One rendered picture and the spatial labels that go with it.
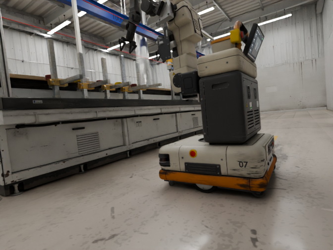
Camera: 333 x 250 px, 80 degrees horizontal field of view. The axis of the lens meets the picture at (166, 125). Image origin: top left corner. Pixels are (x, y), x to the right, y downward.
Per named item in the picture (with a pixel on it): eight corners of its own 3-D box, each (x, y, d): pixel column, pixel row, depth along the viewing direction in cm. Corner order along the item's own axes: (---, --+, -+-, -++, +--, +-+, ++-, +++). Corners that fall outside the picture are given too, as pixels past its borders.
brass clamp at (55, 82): (68, 86, 161) (67, 79, 161) (51, 85, 150) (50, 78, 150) (64, 87, 165) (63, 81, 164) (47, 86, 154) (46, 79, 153)
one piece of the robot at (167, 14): (174, 17, 131) (170, 1, 131) (170, 15, 127) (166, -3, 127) (162, 25, 136) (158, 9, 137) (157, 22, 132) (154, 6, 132)
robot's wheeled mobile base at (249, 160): (277, 163, 151) (275, 131, 150) (266, 197, 99) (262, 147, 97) (196, 159, 189) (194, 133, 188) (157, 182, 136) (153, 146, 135)
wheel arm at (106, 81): (110, 84, 165) (110, 78, 165) (107, 83, 162) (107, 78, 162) (80, 91, 189) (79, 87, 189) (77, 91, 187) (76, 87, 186)
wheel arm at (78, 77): (83, 79, 144) (83, 73, 144) (79, 79, 141) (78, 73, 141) (53, 89, 169) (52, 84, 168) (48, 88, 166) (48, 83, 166)
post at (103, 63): (111, 105, 198) (105, 57, 196) (108, 105, 195) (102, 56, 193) (108, 106, 200) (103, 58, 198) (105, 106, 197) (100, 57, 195)
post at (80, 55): (89, 106, 178) (83, 52, 175) (85, 106, 175) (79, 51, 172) (86, 107, 180) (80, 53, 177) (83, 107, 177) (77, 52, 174)
